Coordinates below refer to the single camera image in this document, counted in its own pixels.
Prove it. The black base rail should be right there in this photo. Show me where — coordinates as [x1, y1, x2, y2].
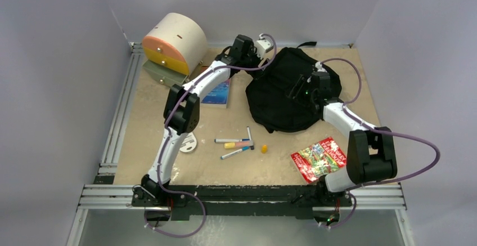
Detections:
[132, 183, 352, 221]

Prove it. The white oval label card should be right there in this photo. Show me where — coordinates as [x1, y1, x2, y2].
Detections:
[179, 132, 197, 154]

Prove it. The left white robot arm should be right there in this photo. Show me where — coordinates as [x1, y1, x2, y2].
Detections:
[138, 33, 277, 206]

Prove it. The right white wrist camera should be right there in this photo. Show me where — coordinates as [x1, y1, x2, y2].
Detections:
[314, 61, 327, 72]

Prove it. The blue orange book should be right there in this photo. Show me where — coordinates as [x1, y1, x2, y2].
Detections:
[201, 79, 231, 109]

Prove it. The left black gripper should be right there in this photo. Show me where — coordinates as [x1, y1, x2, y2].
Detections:
[241, 44, 269, 80]

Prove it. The black student backpack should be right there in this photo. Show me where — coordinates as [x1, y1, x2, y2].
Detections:
[245, 46, 342, 133]

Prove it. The cream round drawer cabinet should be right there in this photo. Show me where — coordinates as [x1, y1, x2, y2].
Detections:
[142, 12, 208, 87]

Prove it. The white marker blue cap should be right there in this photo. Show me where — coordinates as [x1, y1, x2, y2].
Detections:
[214, 138, 249, 144]

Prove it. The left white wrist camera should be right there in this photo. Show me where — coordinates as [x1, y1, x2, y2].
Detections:
[254, 38, 274, 59]

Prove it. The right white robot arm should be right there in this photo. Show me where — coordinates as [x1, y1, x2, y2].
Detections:
[288, 71, 397, 205]

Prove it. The white marker lying lower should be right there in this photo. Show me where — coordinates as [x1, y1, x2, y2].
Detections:
[220, 146, 250, 160]

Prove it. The red colourful booklet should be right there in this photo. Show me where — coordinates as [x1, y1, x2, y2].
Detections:
[291, 137, 347, 184]

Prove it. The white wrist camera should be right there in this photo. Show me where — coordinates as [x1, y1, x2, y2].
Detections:
[254, 38, 274, 59]
[314, 61, 327, 72]

